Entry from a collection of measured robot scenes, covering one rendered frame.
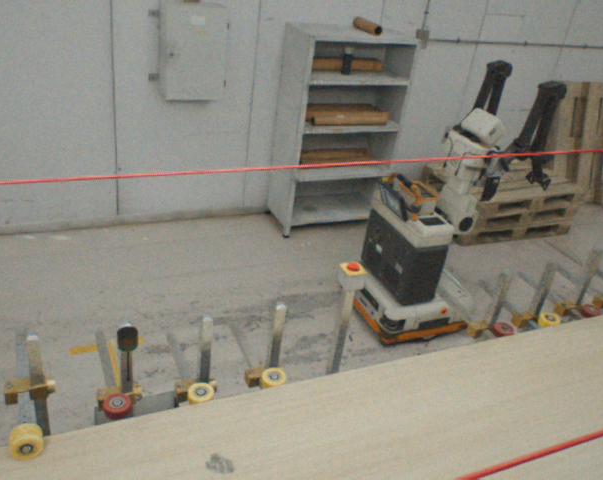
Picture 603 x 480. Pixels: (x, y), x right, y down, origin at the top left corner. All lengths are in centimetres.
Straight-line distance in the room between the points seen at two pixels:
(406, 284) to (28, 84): 269
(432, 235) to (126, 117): 227
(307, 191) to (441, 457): 345
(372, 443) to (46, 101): 317
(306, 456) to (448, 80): 411
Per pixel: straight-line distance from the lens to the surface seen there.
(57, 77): 420
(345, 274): 198
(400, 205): 330
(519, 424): 211
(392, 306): 354
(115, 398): 191
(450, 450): 193
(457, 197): 363
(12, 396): 190
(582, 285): 290
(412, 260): 337
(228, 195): 476
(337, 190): 515
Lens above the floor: 225
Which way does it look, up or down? 29 degrees down
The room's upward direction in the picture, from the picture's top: 8 degrees clockwise
